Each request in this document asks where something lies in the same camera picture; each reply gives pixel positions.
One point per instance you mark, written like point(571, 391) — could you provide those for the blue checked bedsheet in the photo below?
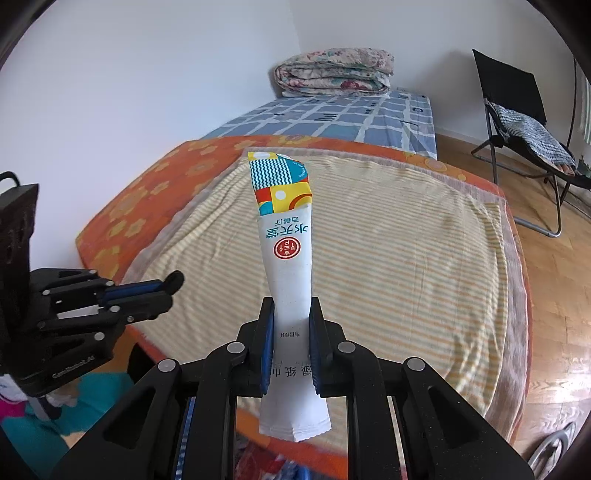
point(323, 115)

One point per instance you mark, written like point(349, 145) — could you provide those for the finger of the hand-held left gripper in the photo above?
point(143, 307)
point(138, 288)

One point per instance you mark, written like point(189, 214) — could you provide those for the striped towel blanket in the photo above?
point(392, 277)

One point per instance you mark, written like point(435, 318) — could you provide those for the checked chair cushion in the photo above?
point(531, 134)

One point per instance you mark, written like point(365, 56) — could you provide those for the black folding chair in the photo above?
point(508, 78)

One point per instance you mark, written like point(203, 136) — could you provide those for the grey metal frame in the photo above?
point(549, 443)

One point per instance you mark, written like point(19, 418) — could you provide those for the folded floral quilt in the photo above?
point(332, 74)

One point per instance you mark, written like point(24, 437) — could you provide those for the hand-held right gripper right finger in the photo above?
point(316, 346)

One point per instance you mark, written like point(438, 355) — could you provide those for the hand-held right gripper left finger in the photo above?
point(267, 341)

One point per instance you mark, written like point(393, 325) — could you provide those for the white wet wipe packet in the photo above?
point(286, 267)

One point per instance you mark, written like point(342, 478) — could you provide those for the teal cloth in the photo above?
point(92, 401)

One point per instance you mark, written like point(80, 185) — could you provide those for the pink cloth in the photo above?
point(11, 408)

